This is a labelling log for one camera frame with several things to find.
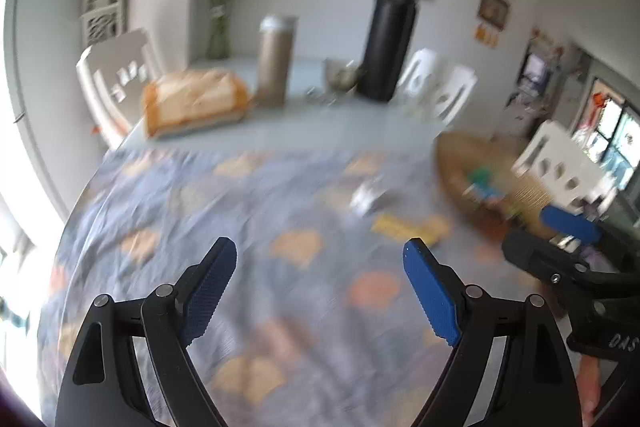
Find orange bread bag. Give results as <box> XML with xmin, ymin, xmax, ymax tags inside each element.
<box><xmin>141</xmin><ymin>69</ymin><xmax>251</xmax><ymax>138</ymax></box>

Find woven basket tray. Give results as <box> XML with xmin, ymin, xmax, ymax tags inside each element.
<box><xmin>435</xmin><ymin>132</ymin><xmax>566</xmax><ymax>240</ymax></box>

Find small white object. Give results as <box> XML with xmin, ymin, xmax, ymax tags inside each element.
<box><xmin>350</xmin><ymin>184</ymin><xmax>396</xmax><ymax>215</ymax></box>

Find orange sticky notes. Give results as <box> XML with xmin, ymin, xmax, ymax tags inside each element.
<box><xmin>475</xmin><ymin>23</ymin><xmax>501</xmax><ymax>48</ymax></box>

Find small bowl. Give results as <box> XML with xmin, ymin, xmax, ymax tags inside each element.
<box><xmin>324</xmin><ymin>58</ymin><xmax>366</xmax><ymax>90</ymax></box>

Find person's right hand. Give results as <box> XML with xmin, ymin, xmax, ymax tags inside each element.
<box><xmin>577</xmin><ymin>354</ymin><xmax>608</xmax><ymax>427</ymax></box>

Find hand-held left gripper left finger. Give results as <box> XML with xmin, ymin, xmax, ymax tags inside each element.
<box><xmin>54</xmin><ymin>237</ymin><xmax>238</xmax><ymax>427</ymax></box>

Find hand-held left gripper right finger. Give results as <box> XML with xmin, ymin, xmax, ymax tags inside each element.
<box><xmin>403</xmin><ymin>238</ymin><xmax>585</xmax><ymax>427</ymax></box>

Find white chair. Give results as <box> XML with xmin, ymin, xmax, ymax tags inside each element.
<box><xmin>512</xmin><ymin>121</ymin><xmax>618</xmax><ymax>215</ymax></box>
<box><xmin>397</xmin><ymin>48</ymin><xmax>478</xmax><ymax>128</ymax></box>
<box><xmin>76</xmin><ymin>28</ymin><xmax>163</xmax><ymax>148</ymax></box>

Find white shelf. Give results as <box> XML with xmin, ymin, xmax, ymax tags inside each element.
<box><xmin>80</xmin><ymin>0</ymin><xmax>132</xmax><ymax>48</ymax></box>

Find beige tumbler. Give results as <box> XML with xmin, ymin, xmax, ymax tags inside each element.
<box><xmin>256</xmin><ymin>14</ymin><xmax>298</xmax><ymax>106</ymax></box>

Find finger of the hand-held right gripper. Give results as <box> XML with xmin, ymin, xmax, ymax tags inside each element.
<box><xmin>501</xmin><ymin>231</ymin><xmax>640</xmax><ymax>304</ymax></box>
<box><xmin>540</xmin><ymin>205</ymin><xmax>640</xmax><ymax>274</ymax></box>

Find dark cluttered cabinet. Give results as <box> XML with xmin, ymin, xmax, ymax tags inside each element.
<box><xmin>505</xmin><ymin>27</ymin><xmax>591</xmax><ymax>138</ymax></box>

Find yellow flat card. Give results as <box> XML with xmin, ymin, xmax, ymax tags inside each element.
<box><xmin>372</xmin><ymin>213</ymin><xmax>451</xmax><ymax>245</ymax></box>

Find window with orange decoration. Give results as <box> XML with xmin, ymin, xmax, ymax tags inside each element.
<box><xmin>580</xmin><ymin>77</ymin><xmax>640</xmax><ymax>228</ymax></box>

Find black water bottle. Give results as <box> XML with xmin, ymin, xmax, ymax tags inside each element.
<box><xmin>356</xmin><ymin>0</ymin><xmax>418</xmax><ymax>102</ymax></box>

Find small framed wall picture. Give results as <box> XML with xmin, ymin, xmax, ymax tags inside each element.
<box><xmin>477</xmin><ymin>0</ymin><xmax>511</xmax><ymax>30</ymax></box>

